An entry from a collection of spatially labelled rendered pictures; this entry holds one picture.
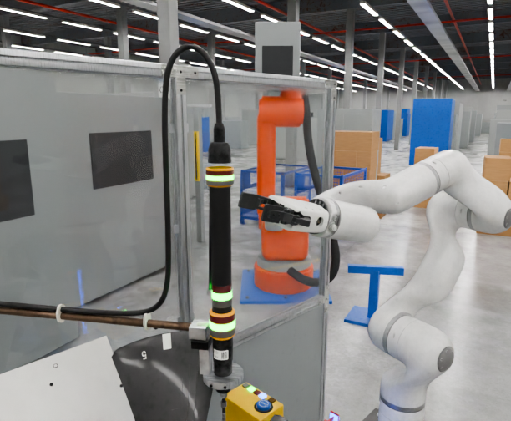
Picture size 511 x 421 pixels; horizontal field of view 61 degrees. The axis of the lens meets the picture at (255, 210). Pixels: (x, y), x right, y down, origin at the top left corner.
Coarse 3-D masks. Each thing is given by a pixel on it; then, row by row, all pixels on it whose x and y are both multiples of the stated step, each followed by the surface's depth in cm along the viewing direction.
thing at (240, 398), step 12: (228, 396) 131; (240, 396) 131; (252, 396) 131; (228, 408) 130; (240, 408) 126; (252, 408) 125; (276, 408) 125; (228, 420) 131; (240, 420) 126; (252, 420) 123; (264, 420) 122
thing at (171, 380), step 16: (160, 336) 91; (176, 336) 91; (128, 352) 90; (160, 352) 89; (176, 352) 90; (192, 352) 90; (128, 368) 88; (144, 368) 88; (160, 368) 88; (176, 368) 88; (192, 368) 88; (128, 384) 87; (144, 384) 87; (160, 384) 86; (176, 384) 86; (192, 384) 86; (128, 400) 86; (144, 400) 86; (160, 400) 85; (176, 400) 84; (192, 400) 84; (208, 400) 85; (144, 416) 85; (160, 416) 84; (176, 416) 83; (192, 416) 83
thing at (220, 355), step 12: (216, 132) 66; (216, 144) 66; (228, 144) 67; (216, 156) 66; (228, 156) 67; (216, 348) 73; (228, 348) 73; (216, 360) 74; (228, 360) 74; (216, 372) 74; (228, 372) 74
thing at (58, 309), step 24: (192, 48) 65; (168, 72) 66; (216, 72) 65; (168, 96) 68; (216, 96) 66; (216, 120) 66; (168, 144) 69; (168, 168) 70; (168, 192) 70; (168, 216) 71; (168, 240) 72; (168, 264) 73; (168, 288) 74; (72, 312) 78; (96, 312) 77; (120, 312) 77; (144, 312) 76
